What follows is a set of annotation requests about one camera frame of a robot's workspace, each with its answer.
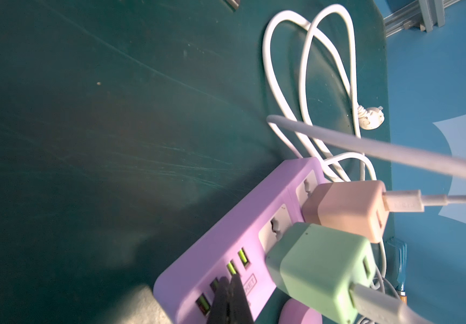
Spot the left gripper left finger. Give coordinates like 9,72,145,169
207,277,230,324

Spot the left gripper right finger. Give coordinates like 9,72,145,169
228,274,255,324

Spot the purple power strip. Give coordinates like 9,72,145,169
153,158,326,323

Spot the green USB charger adapter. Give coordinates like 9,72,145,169
265,222,376,323

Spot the white USB cable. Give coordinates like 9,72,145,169
266,114,466,324

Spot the pink USB charger adapter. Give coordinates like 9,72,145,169
302,180,390,244

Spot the white power strip cable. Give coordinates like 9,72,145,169
262,3,386,183

